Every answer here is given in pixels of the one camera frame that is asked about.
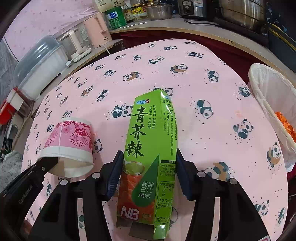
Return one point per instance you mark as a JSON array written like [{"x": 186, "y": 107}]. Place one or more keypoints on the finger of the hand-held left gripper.
[{"x": 42, "y": 166}]

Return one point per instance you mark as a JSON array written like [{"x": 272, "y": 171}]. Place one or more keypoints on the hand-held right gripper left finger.
[{"x": 115, "y": 176}]

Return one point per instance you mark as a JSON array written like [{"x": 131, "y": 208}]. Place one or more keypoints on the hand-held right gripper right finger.
[{"x": 185, "y": 179}]

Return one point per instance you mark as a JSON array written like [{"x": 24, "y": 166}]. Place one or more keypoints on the pink printed paper cup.
[{"x": 69, "y": 143}]

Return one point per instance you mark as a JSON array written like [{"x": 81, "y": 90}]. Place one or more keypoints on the green printed carton box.
[{"x": 143, "y": 139}]

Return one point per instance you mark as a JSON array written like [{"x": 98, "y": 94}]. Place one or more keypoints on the orange crinkled snack wrapper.
[{"x": 286, "y": 122}]

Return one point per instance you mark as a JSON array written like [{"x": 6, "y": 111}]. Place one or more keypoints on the trash bin with white bag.
[{"x": 268, "y": 97}]

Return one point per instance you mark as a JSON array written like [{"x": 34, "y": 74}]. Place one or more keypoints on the red and white box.
[{"x": 13, "y": 106}]

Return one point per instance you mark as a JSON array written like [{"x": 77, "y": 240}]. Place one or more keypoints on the pink panda print tablecloth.
[{"x": 185, "y": 92}]

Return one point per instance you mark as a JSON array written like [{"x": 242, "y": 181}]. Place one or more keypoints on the clear plastic lidded container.
[{"x": 39, "y": 67}]

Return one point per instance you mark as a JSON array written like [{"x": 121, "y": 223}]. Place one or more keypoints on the white power plug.
[{"x": 69, "y": 64}]

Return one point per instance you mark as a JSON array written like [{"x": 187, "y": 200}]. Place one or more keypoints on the glass kettle with white base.
[{"x": 76, "y": 46}]

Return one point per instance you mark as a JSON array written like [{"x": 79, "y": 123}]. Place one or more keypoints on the pink electric kettle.
[{"x": 96, "y": 30}]

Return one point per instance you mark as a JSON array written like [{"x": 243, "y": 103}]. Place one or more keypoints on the grey counter shelf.
[{"x": 161, "y": 24}]

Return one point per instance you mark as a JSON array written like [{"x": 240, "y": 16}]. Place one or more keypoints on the green tissue pack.
[{"x": 116, "y": 18}]

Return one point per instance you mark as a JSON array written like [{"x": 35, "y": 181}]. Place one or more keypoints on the black induction cooker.
[{"x": 240, "y": 31}]

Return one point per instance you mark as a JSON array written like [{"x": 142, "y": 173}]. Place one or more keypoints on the dark sauce bottle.
[{"x": 128, "y": 14}]

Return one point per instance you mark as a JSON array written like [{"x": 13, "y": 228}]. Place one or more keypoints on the yellow label jar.
[{"x": 138, "y": 14}]

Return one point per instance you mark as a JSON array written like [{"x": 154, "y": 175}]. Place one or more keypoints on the small steel pot with lid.
[{"x": 159, "y": 11}]

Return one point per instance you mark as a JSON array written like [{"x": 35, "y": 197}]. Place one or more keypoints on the beige carton box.
[{"x": 108, "y": 5}]

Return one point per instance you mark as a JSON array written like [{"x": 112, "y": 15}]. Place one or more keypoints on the steel rice cooker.
[{"x": 193, "y": 9}]

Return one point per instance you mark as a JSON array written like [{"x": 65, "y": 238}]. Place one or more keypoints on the brown soy sauce bottle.
[{"x": 143, "y": 3}]

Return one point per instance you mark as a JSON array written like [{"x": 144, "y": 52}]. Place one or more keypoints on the large steel steamer pot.
[{"x": 242, "y": 14}]

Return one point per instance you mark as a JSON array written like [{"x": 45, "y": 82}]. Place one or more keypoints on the blue leaf print curtain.
[{"x": 277, "y": 14}]

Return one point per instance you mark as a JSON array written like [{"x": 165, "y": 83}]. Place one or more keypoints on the pink dotted wall cloth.
[{"x": 46, "y": 20}]

